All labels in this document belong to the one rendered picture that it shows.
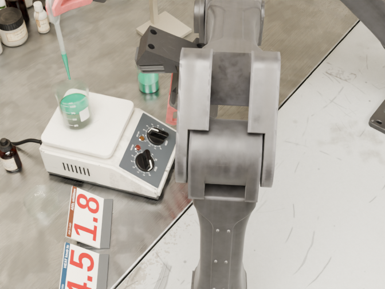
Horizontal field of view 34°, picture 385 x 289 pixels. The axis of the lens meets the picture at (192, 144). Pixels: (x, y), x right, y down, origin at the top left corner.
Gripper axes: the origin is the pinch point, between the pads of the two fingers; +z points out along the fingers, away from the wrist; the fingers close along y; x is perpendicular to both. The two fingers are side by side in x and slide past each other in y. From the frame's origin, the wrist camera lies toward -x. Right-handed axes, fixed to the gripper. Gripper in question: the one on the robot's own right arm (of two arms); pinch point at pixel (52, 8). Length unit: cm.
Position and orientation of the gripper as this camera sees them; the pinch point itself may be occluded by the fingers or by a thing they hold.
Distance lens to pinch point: 86.2
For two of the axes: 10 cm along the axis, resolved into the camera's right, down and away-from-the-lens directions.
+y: 9.6, 2.2, -1.8
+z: -2.8, 7.5, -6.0
